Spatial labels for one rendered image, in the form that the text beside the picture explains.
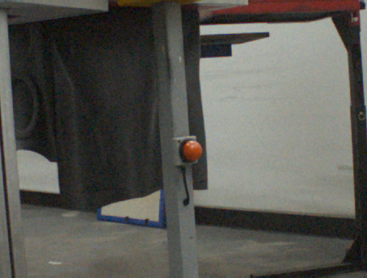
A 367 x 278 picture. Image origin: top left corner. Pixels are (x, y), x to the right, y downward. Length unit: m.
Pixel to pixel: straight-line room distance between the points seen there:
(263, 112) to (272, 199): 0.45
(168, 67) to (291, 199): 2.72
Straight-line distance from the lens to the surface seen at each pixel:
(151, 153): 1.84
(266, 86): 4.18
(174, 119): 1.48
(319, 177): 4.01
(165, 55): 1.49
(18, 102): 1.78
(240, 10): 2.85
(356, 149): 3.22
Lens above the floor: 0.76
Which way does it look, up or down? 3 degrees down
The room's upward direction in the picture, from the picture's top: 4 degrees counter-clockwise
